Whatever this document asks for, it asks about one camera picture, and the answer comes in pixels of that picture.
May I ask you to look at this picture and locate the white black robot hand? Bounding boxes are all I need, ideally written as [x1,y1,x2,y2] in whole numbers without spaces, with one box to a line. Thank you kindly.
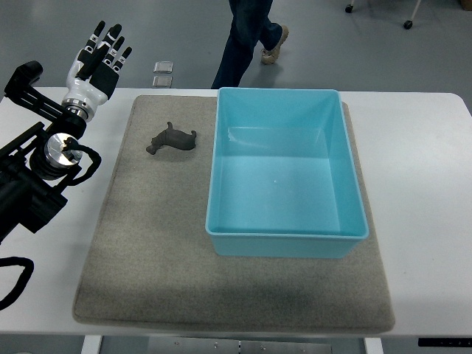
[61,21,132,121]

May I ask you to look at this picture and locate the brown hippo toy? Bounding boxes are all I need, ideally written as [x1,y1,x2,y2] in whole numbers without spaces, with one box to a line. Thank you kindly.
[146,122,197,155]

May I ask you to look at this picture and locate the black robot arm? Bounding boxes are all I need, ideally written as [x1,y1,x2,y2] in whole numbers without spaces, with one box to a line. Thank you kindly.
[1,60,102,238]

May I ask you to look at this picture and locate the blue plastic box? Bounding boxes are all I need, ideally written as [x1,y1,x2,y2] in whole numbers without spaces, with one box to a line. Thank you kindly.
[206,88,369,258]

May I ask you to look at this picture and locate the lower floor outlet plate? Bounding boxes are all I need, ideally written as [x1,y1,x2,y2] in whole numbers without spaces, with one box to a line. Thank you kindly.
[152,75,173,89]

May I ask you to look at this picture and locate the floor outlet plate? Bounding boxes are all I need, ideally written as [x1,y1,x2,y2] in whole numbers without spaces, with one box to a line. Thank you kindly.
[152,75,173,89]
[153,60,173,74]

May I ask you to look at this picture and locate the upper floor outlet plate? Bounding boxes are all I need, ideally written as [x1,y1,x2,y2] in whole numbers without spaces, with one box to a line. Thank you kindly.
[153,60,173,74]

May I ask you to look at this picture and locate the person in dark jeans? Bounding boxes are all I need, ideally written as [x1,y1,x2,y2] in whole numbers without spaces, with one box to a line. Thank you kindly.
[211,0,289,89]

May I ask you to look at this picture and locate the grey felt mat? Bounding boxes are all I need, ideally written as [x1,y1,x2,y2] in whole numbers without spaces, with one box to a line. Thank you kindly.
[72,95,395,334]

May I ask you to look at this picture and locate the cart caster wheel right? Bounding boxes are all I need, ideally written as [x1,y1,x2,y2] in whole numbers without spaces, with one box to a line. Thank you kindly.
[403,21,413,30]

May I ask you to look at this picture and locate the black table control panel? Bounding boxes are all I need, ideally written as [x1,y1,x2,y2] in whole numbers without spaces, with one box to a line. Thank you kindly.
[417,338,472,348]

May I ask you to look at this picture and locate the black sleeved cable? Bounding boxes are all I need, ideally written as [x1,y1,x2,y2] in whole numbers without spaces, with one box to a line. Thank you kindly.
[0,256,35,311]

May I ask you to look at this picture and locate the metal table frame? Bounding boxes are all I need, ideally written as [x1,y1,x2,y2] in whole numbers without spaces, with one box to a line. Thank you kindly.
[80,336,384,353]

